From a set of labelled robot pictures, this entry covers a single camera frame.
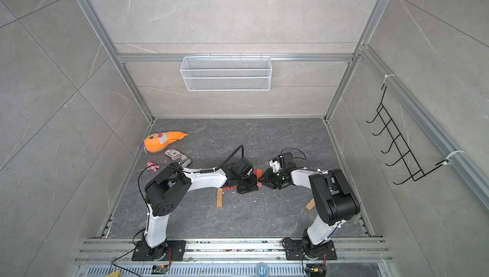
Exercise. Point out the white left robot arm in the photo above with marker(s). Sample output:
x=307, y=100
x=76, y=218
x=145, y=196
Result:
x=167, y=189

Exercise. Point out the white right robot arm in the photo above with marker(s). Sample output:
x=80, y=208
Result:
x=335, y=201

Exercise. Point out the small pink toy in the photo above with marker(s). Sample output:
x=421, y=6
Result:
x=152, y=166

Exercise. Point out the aluminium rail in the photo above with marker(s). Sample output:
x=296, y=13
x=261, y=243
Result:
x=232, y=250

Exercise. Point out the white wire basket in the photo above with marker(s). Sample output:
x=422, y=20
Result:
x=233, y=73

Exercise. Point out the black wire hook rack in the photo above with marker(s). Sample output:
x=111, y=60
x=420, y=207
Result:
x=400, y=145

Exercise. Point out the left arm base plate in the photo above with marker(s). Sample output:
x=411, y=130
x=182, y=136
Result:
x=168, y=250

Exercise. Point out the wooden block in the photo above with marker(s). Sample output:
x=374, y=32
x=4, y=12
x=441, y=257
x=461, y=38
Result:
x=310, y=205
x=219, y=198

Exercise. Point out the dark orange block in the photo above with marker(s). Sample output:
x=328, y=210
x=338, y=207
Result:
x=259, y=173

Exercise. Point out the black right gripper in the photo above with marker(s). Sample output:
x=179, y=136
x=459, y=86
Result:
x=269, y=180

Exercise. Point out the orange plush toy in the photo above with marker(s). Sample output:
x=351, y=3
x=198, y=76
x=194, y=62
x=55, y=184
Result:
x=157, y=142

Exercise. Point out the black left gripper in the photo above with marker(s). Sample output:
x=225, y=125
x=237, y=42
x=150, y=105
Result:
x=255, y=186

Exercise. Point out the small printed packet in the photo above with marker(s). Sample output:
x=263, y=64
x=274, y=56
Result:
x=178, y=157

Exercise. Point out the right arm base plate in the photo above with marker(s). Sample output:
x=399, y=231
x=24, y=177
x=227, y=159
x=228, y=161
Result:
x=294, y=249

